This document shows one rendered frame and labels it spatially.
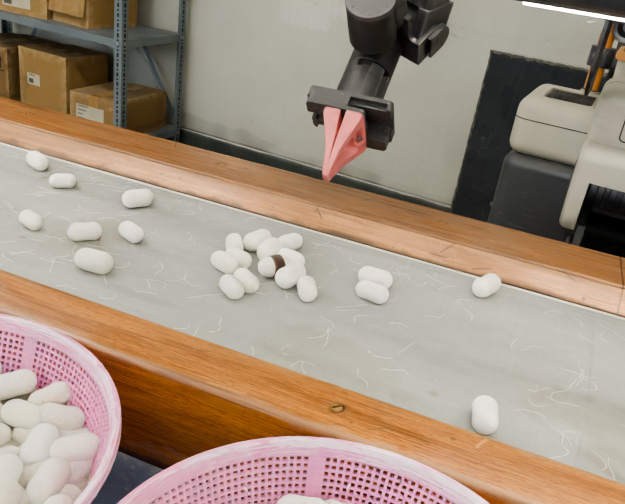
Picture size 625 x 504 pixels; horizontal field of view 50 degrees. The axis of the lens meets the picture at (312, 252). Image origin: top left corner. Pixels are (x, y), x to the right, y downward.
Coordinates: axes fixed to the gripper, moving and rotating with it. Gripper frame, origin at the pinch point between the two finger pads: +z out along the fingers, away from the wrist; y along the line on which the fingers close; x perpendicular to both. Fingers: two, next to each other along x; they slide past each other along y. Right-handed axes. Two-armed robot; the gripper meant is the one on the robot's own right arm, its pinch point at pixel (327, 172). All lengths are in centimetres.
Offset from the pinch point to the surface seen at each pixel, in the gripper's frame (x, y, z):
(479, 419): -13.5, 22.6, 25.2
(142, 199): -0.2, -19.7, 9.5
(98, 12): 128, -161, -122
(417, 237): 5.3, 11.4, 2.6
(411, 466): -20.3, 19.2, 31.0
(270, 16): 141, -96, -148
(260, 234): -1.7, -3.8, 10.4
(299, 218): 5.4, -2.8, 4.0
